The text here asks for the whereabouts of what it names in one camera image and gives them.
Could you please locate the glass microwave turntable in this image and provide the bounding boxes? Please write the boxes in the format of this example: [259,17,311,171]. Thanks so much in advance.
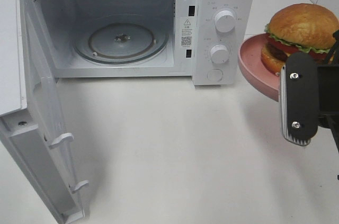
[74,14,172,65]

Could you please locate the white warning label sticker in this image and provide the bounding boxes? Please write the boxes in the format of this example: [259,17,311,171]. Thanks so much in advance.
[180,16,196,48]

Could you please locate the round door release button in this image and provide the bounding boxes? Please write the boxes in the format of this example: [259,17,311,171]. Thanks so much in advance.
[207,69,224,82]

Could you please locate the pink round plate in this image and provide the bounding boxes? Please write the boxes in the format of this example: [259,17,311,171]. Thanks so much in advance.
[238,33,280,101]

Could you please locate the white microwave door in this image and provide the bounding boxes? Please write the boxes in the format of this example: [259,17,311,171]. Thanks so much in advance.
[1,0,88,223]

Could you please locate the white upper power knob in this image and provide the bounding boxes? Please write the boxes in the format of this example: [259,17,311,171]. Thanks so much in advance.
[214,8,236,33]

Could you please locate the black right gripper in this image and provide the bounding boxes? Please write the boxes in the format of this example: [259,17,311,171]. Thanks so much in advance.
[279,31,338,147]

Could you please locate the white timer knob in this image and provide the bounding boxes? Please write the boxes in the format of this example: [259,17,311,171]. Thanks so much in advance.
[210,44,230,64]

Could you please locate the burger with lettuce and cheese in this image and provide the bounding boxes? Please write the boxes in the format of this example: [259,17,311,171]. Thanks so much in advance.
[261,3,338,75]

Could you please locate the white microwave oven body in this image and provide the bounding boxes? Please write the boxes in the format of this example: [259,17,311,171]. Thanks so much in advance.
[41,0,252,85]

